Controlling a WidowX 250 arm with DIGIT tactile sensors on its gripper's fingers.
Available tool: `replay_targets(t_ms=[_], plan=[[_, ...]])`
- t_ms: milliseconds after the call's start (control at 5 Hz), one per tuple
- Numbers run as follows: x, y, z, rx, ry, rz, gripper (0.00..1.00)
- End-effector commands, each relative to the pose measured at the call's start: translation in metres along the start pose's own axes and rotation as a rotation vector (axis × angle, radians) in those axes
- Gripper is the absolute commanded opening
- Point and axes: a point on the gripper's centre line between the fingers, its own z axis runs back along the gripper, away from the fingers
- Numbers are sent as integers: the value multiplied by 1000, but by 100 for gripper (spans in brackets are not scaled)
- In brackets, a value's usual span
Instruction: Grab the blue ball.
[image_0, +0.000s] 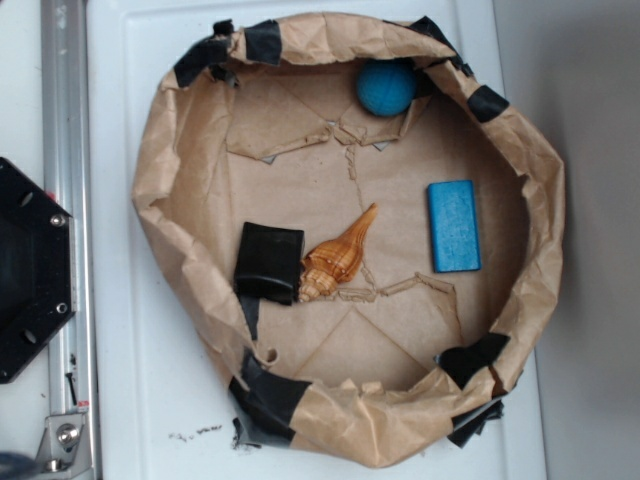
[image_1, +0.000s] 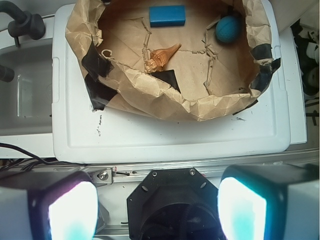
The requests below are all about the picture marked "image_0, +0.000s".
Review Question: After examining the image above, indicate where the blue felt ball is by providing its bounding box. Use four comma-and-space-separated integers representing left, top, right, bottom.
356, 60, 417, 117

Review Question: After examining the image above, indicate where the orange spiral seashell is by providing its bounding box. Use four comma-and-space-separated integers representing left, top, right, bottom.
298, 203, 378, 302

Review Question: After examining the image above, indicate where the brown paper bin with tape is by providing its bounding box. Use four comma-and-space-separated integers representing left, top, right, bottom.
132, 13, 565, 467

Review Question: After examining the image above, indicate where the black rectangular block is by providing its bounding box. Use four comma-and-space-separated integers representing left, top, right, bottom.
233, 222, 304, 305

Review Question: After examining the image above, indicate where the blue rectangular block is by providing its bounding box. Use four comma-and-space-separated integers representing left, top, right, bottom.
427, 180, 482, 273

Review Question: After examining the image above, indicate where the white tray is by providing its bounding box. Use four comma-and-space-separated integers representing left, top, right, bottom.
87, 1, 546, 479

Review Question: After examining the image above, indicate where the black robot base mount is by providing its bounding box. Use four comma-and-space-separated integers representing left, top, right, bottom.
1, 158, 74, 384

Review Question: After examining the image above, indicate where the metal corner bracket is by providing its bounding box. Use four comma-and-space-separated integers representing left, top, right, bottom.
36, 413, 90, 479

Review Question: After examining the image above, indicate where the aluminium extrusion rail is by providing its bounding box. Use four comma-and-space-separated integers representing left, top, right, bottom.
39, 0, 104, 480

